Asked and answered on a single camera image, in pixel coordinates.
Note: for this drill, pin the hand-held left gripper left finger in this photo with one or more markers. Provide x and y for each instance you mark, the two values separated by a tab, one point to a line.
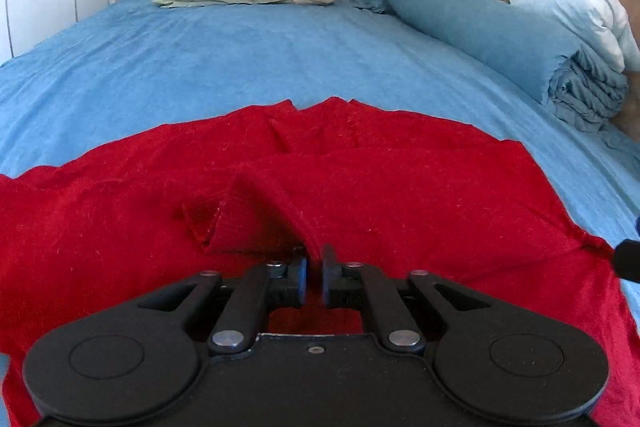
300	279

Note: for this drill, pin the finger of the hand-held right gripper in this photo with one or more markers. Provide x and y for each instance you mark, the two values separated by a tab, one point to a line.
627	259

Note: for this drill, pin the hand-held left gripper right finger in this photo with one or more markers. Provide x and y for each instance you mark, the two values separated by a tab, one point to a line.
326	281

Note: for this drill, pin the red knit sweater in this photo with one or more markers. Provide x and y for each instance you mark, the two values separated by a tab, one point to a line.
400	207

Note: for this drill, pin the white pillow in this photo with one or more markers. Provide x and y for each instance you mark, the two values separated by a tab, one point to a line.
575	7

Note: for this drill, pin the rolled blue duvet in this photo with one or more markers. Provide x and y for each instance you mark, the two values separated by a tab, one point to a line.
490	32

